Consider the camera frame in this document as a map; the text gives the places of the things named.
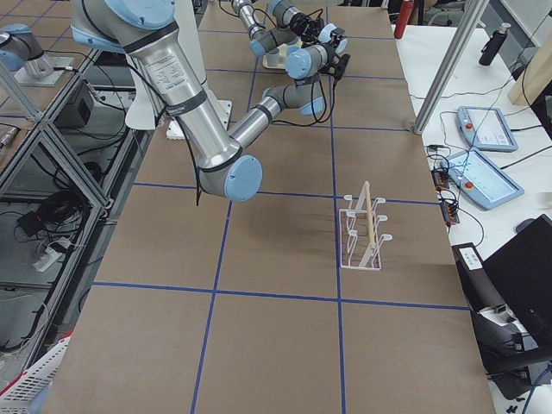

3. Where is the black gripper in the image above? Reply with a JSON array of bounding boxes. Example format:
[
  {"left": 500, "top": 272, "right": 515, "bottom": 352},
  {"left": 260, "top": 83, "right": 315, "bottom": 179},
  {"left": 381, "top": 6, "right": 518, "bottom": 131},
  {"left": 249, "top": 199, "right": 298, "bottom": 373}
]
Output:
[
  {"left": 292, "top": 15, "right": 324, "bottom": 43},
  {"left": 317, "top": 26, "right": 351, "bottom": 80}
]

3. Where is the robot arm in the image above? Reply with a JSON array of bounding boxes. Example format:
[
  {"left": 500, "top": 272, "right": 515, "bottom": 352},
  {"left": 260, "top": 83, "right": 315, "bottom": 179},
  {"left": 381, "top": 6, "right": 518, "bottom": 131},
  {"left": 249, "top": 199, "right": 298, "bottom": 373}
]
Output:
[
  {"left": 71, "top": 1, "right": 350, "bottom": 201},
  {"left": 230, "top": 0, "right": 324, "bottom": 58}
]

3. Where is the grey plastic cup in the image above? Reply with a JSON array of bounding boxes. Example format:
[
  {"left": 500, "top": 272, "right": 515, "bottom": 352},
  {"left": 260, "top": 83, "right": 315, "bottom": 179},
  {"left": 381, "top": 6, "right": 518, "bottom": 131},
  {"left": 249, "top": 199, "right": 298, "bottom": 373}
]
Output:
[{"left": 266, "top": 48, "right": 279, "bottom": 66}]

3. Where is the cream plastic tray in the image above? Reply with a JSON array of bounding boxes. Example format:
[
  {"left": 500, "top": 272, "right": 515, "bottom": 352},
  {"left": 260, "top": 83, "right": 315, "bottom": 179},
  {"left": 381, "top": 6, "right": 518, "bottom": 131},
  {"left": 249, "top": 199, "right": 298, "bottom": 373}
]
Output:
[{"left": 262, "top": 41, "right": 302, "bottom": 70}]

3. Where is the red bottle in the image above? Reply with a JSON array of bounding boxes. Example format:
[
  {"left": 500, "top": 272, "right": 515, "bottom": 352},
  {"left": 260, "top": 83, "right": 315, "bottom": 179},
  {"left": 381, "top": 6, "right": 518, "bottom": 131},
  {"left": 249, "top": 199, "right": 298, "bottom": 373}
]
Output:
[{"left": 393, "top": 0, "right": 414, "bottom": 40}]

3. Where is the orange black connector hub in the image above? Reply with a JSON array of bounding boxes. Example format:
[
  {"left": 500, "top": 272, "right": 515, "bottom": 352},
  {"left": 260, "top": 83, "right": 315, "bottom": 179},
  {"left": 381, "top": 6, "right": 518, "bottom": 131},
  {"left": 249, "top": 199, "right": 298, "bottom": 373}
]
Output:
[{"left": 431, "top": 169, "right": 450, "bottom": 191}]

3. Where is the left teach pendant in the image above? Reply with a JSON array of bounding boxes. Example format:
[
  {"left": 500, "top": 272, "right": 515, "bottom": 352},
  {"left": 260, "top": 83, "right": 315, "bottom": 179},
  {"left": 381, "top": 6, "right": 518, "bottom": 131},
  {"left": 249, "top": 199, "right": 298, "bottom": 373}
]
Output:
[{"left": 456, "top": 106, "right": 518, "bottom": 153}]

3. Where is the teach pendant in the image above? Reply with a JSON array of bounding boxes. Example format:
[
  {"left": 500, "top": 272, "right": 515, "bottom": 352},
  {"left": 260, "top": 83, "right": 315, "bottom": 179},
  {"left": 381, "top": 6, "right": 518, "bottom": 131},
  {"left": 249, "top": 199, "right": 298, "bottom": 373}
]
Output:
[
  {"left": 441, "top": 147, "right": 524, "bottom": 210},
  {"left": 456, "top": 106, "right": 518, "bottom": 153}
]

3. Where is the right teach pendant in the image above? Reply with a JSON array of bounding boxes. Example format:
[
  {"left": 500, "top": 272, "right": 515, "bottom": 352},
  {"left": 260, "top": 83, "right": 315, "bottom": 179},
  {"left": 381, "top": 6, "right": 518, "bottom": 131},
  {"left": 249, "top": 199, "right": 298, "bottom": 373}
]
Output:
[{"left": 441, "top": 147, "right": 524, "bottom": 210}]

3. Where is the black laptop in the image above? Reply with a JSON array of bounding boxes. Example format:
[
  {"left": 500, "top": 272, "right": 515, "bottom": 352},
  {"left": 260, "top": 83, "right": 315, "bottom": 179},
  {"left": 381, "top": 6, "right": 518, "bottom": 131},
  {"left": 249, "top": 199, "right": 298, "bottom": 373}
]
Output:
[{"left": 483, "top": 214, "right": 551, "bottom": 345}]

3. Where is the black box with label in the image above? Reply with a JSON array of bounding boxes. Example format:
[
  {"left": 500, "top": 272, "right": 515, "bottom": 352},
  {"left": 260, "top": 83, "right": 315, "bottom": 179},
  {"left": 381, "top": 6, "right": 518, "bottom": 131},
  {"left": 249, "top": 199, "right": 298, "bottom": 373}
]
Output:
[{"left": 452, "top": 242, "right": 510, "bottom": 323}]

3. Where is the white perforated basket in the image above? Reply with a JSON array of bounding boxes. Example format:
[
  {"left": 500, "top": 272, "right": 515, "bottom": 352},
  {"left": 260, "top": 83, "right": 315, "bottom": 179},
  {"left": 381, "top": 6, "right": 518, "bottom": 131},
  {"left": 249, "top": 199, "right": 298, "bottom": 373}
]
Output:
[{"left": 1, "top": 332, "right": 72, "bottom": 413}]

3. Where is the aluminium frame post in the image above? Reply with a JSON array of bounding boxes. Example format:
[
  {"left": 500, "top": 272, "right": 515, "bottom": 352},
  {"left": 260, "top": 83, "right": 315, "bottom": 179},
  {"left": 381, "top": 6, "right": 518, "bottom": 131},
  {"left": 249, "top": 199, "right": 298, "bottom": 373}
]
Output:
[{"left": 412, "top": 0, "right": 489, "bottom": 135}]

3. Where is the white wire cup rack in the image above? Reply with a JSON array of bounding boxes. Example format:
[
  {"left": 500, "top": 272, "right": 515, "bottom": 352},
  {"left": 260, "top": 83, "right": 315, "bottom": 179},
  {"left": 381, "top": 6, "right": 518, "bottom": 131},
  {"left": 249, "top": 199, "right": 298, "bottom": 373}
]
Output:
[{"left": 338, "top": 181, "right": 392, "bottom": 271}]

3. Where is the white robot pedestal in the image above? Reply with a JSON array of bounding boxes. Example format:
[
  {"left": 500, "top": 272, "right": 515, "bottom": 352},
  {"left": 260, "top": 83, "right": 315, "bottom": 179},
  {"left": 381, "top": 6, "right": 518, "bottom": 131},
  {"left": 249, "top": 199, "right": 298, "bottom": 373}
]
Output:
[{"left": 125, "top": 1, "right": 232, "bottom": 130}]

